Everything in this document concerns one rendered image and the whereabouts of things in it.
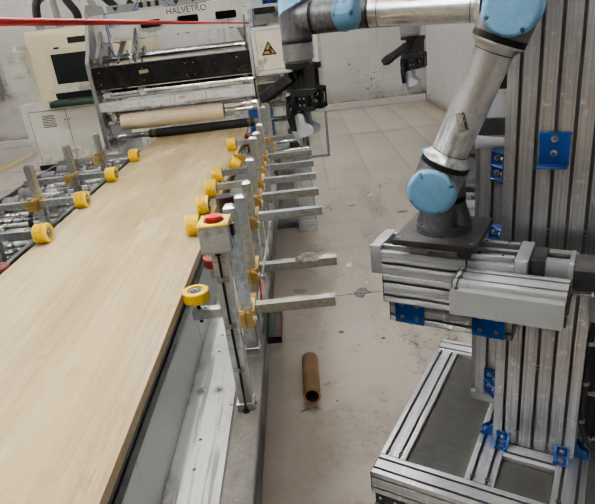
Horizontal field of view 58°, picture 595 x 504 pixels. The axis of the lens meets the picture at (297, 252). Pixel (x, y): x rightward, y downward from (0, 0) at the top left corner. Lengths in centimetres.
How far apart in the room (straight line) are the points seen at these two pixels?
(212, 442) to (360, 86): 950
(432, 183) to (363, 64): 934
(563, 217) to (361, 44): 914
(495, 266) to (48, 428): 111
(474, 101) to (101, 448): 105
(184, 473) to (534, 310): 93
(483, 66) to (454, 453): 129
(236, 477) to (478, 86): 100
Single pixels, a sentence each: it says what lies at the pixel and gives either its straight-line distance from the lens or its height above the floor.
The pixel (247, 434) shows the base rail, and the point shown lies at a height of 70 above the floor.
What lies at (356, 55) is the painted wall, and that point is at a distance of 1058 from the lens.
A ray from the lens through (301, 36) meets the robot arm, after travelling 138.
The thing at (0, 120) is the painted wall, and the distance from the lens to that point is 1201.
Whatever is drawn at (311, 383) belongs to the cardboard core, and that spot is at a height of 8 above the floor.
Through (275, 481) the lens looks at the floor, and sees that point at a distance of 226.
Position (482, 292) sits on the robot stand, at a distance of 141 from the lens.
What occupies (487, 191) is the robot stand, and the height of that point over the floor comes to 109.
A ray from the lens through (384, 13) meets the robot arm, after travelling 143.
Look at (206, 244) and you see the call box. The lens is 122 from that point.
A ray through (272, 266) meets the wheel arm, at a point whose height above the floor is 85.
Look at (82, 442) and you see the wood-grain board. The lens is 120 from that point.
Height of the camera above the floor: 161
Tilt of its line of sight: 23 degrees down
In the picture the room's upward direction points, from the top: 7 degrees counter-clockwise
